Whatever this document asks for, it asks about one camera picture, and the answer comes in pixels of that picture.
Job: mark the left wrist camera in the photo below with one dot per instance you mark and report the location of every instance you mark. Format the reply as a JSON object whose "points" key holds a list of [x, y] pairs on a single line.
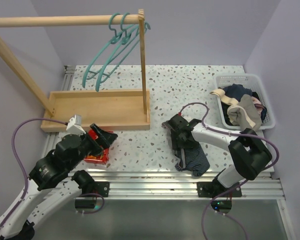
{"points": [[74, 126]]}

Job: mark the beige grey underwear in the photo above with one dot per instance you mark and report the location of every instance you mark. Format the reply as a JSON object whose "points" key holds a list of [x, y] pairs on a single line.
{"points": [[244, 114]]}

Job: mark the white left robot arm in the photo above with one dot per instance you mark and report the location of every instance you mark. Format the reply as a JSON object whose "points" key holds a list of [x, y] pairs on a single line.
{"points": [[30, 208]]}

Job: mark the white laundry basket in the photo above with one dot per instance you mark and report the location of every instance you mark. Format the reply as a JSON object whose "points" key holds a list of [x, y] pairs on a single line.
{"points": [[253, 82]]}

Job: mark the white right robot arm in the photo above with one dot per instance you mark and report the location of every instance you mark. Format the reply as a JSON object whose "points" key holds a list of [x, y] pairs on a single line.
{"points": [[248, 152]]}

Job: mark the wooden clothes rack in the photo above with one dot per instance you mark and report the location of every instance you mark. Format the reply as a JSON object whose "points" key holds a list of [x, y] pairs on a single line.
{"points": [[116, 109]]}

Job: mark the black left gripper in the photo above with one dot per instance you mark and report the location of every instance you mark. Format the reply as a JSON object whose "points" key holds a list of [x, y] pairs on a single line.
{"points": [[105, 138]]}

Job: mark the aluminium table rail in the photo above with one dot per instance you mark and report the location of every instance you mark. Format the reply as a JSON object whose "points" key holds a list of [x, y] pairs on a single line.
{"points": [[141, 166]]}

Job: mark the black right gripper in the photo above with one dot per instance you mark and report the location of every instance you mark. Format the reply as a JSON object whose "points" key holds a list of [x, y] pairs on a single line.
{"points": [[177, 142]]}

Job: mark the red clothespin bin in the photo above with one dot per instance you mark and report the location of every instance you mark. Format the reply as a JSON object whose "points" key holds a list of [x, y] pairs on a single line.
{"points": [[101, 158]]}

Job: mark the navy striped underwear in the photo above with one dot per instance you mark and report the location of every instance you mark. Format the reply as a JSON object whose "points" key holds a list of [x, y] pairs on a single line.
{"points": [[189, 152]]}

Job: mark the teal hanger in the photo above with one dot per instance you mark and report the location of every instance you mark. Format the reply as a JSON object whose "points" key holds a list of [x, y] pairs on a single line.
{"points": [[112, 41], [129, 38]]}

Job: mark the pile of clothes in basket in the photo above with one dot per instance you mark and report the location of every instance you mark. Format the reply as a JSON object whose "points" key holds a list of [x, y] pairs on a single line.
{"points": [[232, 94]]}

